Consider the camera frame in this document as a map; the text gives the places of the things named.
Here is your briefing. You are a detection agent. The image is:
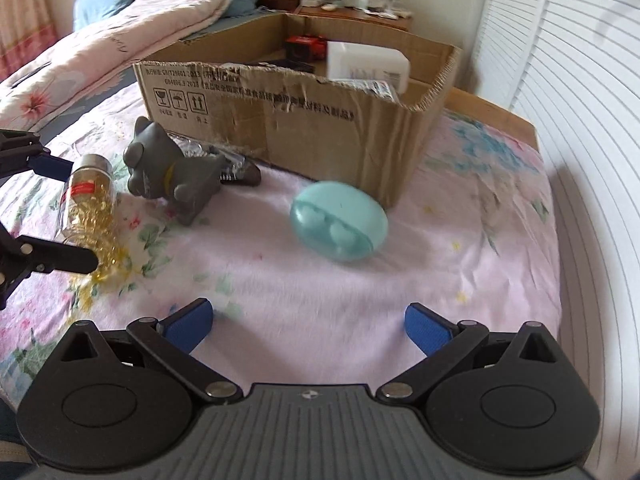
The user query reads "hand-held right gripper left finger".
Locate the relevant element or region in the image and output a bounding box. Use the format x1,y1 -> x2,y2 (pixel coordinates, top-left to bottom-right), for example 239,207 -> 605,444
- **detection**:
47,298 -> 243,406

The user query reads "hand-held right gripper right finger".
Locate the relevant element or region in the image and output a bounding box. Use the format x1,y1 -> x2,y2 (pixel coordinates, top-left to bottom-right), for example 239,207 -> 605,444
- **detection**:
375,302 -> 576,406

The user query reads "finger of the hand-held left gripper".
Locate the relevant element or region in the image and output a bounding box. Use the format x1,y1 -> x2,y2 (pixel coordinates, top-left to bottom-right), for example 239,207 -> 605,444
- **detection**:
0,220 -> 99,311
0,129 -> 74,182

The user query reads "clear yellow capsule bottle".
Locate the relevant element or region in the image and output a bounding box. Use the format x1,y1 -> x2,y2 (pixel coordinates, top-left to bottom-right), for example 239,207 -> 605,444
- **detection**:
52,154 -> 136,286

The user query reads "teal egg-shaped case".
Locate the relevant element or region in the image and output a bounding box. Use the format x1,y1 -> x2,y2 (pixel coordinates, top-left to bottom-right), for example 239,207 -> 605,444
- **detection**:
290,180 -> 389,264

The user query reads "brown cardboard box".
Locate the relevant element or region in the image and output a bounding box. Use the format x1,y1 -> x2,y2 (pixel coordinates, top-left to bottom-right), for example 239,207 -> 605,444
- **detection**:
132,12 -> 463,209

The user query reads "clear plastic card case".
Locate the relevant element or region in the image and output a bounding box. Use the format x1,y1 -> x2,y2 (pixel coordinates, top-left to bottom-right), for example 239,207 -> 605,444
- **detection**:
330,78 -> 401,101

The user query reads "white plastic box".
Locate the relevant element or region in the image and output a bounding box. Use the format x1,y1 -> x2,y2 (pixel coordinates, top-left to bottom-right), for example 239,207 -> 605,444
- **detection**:
326,41 -> 412,93

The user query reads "red toy train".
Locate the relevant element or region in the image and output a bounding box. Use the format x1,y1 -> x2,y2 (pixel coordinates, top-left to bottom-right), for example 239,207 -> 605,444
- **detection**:
286,34 -> 328,61

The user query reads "pink floral table cloth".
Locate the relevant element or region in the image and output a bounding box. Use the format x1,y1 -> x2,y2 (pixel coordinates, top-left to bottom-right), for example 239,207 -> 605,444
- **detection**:
0,80 -> 563,411

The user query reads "grey toy cat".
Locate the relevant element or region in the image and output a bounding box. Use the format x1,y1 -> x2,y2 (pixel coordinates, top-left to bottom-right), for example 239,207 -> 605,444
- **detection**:
122,116 -> 227,227

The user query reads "pink floral quilt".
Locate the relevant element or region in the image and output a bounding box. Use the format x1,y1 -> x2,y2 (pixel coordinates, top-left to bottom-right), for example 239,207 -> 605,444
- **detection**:
0,0 -> 233,116

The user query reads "black digital timer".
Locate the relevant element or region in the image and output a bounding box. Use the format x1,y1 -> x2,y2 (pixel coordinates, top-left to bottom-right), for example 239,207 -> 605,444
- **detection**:
205,144 -> 262,187

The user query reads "blue bed sheet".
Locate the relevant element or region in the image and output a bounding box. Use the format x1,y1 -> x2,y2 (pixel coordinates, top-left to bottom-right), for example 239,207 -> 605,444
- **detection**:
215,7 -> 282,32

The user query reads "wide white louvered door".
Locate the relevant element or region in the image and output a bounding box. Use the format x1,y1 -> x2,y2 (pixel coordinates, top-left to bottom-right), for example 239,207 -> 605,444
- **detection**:
510,0 -> 640,480

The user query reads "narrow white louvered door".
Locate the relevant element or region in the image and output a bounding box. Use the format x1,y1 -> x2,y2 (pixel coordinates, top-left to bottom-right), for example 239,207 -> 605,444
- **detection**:
472,0 -> 556,111

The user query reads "wooden nightstand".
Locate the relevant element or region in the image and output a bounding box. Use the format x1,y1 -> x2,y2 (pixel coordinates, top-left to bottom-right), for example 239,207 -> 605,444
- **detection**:
295,2 -> 415,36

